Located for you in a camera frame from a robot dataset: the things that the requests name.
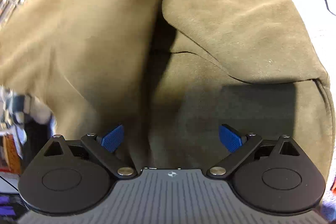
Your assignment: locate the olive green sweatshirt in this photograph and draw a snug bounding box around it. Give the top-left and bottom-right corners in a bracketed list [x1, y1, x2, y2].
[1, 0, 335, 177]

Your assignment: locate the checkered navy cream blanket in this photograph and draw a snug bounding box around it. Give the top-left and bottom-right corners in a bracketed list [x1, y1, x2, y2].
[0, 86, 57, 140]

